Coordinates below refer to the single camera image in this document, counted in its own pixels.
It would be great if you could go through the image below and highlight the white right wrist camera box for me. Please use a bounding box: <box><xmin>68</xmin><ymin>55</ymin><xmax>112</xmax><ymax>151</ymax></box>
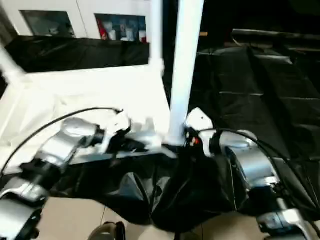
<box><xmin>183</xmin><ymin>107</ymin><xmax>216</xmax><ymax>152</ymax></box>

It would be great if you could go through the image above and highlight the grey left robot leg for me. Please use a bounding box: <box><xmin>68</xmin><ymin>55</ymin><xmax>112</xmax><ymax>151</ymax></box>
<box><xmin>89</xmin><ymin>222</ymin><xmax>127</xmax><ymax>240</ymax></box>

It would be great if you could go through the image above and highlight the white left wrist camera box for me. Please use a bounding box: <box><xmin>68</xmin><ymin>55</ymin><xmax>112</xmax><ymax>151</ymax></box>
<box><xmin>99</xmin><ymin>110</ymin><xmax>132</xmax><ymax>154</ymax></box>

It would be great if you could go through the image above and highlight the black low cabinet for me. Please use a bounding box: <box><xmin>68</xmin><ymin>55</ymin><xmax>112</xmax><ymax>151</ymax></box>
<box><xmin>162</xmin><ymin>0</ymin><xmax>320</xmax><ymax>48</ymax></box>

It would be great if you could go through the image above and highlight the black work mat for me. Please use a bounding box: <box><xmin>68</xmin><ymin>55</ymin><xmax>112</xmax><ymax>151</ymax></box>
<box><xmin>0</xmin><ymin>35</ymin><xmax>320</xmax><ymax>233</ymax></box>

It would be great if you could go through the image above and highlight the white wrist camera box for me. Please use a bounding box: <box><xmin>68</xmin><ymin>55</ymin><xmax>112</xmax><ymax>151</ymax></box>
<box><xmin>99</xmin><ymin>110</ymin><xmax>132</xmax><ymax>154</ymax></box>
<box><xmin>183</xmin><ymin>107</ymin><xmax>216</xmax><ymax>152</ymax></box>

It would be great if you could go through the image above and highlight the white display cabinet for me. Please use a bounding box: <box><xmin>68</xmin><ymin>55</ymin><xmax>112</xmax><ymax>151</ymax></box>
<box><xmin>0</xmin><ymin>0</ymin><xmax>152</xmax><ymax>42</ymax></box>

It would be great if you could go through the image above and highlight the red bottle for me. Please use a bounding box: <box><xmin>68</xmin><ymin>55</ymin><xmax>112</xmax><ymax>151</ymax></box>
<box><xmin>99</xmin><ymin>20</ymin><xmax>109</xmax><ymax>41</ymax></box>

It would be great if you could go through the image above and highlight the white plastic table top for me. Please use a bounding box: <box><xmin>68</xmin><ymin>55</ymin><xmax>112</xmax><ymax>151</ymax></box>
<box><xmin>0</xmin><ymin>64</ymin><xmax>179</xmax><ymax>170</ymax></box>

